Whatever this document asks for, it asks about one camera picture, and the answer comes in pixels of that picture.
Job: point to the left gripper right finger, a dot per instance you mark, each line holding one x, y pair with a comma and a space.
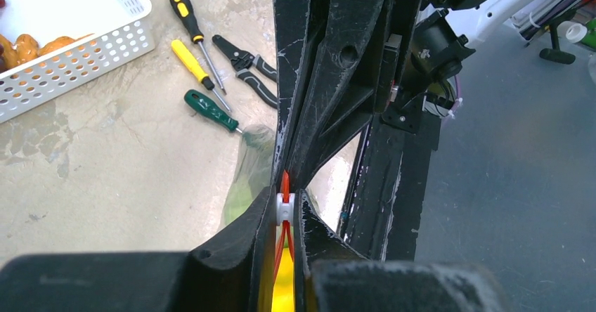
329, 275

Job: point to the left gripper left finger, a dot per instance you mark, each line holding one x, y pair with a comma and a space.
232, 271

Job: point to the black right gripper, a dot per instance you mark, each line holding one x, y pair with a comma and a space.
328, 61

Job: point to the clear zip top bag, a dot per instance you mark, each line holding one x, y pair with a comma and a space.
252, 173

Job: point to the green cabbage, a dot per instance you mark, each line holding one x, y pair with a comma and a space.
252, 171

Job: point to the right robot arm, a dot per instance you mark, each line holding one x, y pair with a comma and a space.
476, 19

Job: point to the black pliers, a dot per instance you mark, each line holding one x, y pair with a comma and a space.
242, 62

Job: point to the white plastic basket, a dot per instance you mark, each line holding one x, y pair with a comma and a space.
79, 40

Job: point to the orange fruit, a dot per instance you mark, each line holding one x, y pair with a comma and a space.
25, 48

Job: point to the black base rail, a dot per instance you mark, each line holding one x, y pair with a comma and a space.
381, 213

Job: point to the yellow handled screwdriver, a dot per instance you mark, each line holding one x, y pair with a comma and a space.
193, 66

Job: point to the green handled screwdriver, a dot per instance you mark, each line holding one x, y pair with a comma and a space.
206, 107

